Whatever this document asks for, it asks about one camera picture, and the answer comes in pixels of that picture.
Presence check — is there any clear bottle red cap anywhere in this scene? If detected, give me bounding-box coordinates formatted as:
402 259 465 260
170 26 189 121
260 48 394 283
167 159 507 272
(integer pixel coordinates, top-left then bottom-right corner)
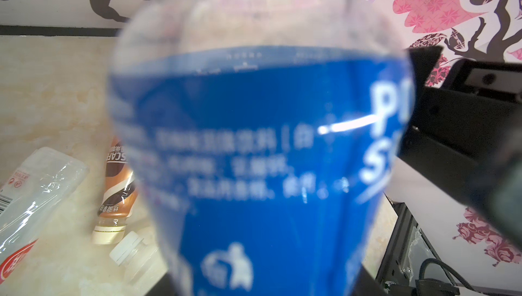
1 147 89 282

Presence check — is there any Pocari Sweat bottle white cap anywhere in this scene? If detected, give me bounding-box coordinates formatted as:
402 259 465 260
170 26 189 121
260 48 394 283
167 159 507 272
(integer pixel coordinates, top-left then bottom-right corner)
107 0 415 295

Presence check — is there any clear bottle green label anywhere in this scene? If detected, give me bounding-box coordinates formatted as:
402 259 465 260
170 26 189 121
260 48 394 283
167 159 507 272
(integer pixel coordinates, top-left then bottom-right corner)
110 227 167 291

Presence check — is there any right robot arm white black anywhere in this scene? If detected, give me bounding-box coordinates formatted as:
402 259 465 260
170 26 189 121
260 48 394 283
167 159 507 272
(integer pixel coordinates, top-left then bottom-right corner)
399 46 521 246

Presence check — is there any brown coffee bottle upper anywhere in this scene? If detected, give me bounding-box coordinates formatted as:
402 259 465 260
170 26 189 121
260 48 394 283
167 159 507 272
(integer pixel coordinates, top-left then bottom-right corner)
92 137 137 245

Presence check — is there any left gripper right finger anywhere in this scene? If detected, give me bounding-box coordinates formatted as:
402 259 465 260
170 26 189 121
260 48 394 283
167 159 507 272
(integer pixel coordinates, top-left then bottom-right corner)
352 267 387 296

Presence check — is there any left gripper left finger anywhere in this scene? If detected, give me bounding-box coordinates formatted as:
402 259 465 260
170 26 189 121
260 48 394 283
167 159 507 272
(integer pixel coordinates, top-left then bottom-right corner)
145 274 179 296

